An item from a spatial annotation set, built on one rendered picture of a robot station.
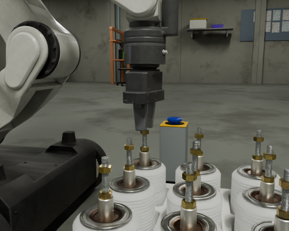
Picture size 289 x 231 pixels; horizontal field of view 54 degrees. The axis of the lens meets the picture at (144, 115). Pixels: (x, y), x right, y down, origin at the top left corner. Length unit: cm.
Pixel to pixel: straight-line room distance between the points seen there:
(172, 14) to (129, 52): 11
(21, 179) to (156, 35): 46
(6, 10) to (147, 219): 61
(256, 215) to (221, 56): 932
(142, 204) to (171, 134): 29
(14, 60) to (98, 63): 979
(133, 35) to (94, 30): 1008
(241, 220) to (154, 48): 35
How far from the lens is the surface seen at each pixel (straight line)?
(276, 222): 41
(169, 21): 60
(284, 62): 996
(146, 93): 56
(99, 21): 1063
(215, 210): 50
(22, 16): 81
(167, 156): 78
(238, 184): 61
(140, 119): 60
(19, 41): 75
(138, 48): 57
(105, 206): 42
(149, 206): 53
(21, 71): 75
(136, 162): 65
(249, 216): 50
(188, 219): 40
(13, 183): 73
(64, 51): 77
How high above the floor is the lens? 46
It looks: 9 degrees down
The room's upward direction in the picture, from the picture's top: straight up
